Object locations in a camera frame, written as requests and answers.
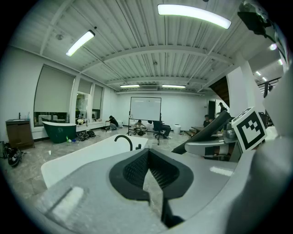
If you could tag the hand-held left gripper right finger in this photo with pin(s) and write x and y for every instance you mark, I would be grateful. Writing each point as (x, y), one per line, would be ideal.
(194, 182)

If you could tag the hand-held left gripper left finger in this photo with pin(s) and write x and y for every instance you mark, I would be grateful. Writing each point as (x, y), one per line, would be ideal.
(91, 201)

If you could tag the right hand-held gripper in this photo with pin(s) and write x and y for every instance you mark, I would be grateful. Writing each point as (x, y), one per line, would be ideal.
(249, 130)

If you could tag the black handheld shower head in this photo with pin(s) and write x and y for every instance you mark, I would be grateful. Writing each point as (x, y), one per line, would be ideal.
(206, 130)

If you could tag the white bathtub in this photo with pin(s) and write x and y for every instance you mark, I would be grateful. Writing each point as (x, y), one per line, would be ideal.
(91, 155)

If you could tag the dark green bathtub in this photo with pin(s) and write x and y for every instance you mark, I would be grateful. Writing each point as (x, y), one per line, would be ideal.
(59, 132)

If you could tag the white cylindrical appliance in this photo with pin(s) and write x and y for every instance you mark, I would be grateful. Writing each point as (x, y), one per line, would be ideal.
(176, 129)

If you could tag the black office chair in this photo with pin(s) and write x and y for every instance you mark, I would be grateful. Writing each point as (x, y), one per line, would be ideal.
(158, 126)

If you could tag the black faucet knob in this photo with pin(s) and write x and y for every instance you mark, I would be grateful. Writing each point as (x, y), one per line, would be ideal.
(138, 146)

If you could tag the dark wooden staircase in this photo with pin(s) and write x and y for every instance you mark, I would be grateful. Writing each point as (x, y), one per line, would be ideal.
(220, 91)

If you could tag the whiteboard on rolling stand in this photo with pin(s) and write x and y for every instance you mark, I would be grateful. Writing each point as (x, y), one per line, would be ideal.
(145, 108)

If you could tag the black curved faucet spout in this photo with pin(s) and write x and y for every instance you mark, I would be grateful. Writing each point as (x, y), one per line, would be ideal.
(131, 146)

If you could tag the green bottle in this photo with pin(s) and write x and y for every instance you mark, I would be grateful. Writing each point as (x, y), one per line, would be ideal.
(68, 139)

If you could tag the white ceiling tube light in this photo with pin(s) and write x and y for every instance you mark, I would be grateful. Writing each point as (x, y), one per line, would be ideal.
(129, 86)
(80, 43)
(194, 14)
(174, 86)

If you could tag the brown wooden vanity cabinet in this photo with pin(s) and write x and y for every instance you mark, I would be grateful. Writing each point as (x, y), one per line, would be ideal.
(19, 134)

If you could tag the grey window roller blind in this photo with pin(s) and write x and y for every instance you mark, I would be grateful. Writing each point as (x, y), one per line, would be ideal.
(97, 97)
(53, 89)
(84, 86)

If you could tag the black head-worn camera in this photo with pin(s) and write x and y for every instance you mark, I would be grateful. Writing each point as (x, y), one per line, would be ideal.
(251, 20)

